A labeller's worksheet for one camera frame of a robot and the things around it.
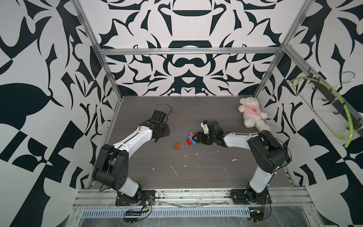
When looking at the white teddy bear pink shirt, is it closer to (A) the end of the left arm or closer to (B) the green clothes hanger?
(B) the green clothes hanger

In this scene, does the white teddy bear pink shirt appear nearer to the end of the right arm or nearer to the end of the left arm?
the end of the right arm

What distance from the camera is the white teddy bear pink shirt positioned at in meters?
0.94

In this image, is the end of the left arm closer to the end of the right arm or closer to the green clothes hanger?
the end of the right arm
